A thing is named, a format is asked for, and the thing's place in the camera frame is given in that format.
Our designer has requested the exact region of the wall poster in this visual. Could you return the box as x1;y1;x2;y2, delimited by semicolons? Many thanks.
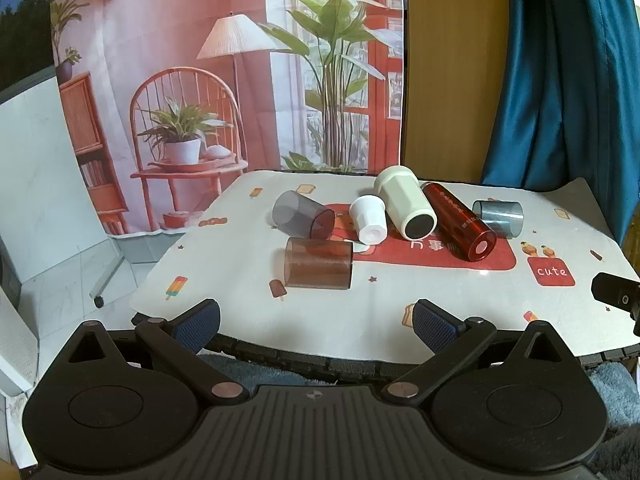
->
0;0;407;237

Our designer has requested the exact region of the blue-grey translucent cup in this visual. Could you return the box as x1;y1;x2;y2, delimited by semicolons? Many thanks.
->
472;200;525;239

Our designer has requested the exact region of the grey translucent cup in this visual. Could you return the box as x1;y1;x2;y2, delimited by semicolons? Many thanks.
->
272;190;336;241

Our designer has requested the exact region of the wooden panel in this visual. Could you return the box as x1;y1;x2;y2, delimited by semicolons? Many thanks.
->
402;0;517;184

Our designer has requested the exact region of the brown translucent cup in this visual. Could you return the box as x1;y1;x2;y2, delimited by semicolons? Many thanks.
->
284;238;354;291

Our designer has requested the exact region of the blue curtain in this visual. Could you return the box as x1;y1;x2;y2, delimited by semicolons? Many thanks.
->
480;0;640;252

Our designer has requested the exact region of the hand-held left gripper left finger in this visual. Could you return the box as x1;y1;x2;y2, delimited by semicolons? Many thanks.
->
64;298;251;407

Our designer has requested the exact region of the printed white tablecloth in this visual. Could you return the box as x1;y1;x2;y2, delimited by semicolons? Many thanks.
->
129;170;640;367

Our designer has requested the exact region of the large pale green cup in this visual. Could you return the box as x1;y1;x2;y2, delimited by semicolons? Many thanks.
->
375;165;439;241

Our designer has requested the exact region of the grey wheeled stand leg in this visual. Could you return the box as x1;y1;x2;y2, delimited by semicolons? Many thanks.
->
89;240;127;309

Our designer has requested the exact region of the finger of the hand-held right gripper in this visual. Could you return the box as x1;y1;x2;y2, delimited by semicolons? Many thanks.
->
591;272;640;339

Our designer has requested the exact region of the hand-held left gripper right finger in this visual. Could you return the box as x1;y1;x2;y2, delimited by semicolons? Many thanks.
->
381;298;577;407

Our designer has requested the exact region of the white board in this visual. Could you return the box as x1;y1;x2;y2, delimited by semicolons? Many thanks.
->
0;67;122;291

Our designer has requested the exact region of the small white cup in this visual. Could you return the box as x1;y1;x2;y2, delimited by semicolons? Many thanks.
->
349;195;389;244

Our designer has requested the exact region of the red metallic cup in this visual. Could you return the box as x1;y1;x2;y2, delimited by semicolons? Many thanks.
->
420;181;498;264

